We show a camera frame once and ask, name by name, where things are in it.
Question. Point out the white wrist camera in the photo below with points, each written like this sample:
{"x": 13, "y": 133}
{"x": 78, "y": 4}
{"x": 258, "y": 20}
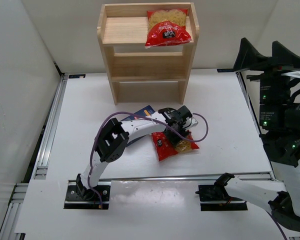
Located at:
{"x": 190, "y": 123}
{"x": 295, "y": 74}

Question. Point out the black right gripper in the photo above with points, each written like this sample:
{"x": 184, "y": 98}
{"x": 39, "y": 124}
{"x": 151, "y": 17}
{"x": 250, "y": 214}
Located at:
{"x": 270, "y": 67}

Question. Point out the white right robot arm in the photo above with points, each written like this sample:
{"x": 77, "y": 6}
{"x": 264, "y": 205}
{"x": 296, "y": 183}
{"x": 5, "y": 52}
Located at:
{"x": 279, "y": 114}

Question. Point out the aluminium table rail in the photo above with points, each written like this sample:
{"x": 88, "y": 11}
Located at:
{"x": 38, "y": 167}

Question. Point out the wooden three-tier shelf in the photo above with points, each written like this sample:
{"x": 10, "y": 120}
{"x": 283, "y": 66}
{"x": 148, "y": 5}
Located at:
{"x": 136, "y": 74}

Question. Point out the red fusilli pasta bag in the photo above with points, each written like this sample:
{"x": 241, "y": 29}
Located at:
{"x": 167, "y": 28}
{"x": 165, "y": 149}

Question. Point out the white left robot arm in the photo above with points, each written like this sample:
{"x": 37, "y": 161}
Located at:
{"x": 114, "y": 136}

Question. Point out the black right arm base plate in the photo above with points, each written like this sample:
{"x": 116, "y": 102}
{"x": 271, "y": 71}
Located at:
{"x": 214, "y": 199}

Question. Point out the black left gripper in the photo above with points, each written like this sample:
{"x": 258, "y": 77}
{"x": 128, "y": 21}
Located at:
{"x": 176, "y": 129}

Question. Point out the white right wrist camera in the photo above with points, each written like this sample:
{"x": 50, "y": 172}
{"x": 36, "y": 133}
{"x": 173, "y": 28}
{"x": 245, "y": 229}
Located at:
{"x": 295, "y": 74}

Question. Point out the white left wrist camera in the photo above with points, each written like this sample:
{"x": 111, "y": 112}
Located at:
{"x": 190, "y": 123}

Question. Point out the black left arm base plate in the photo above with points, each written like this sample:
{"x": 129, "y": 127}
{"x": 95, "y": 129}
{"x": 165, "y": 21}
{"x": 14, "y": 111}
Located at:
{"x": 90, "y": 201}

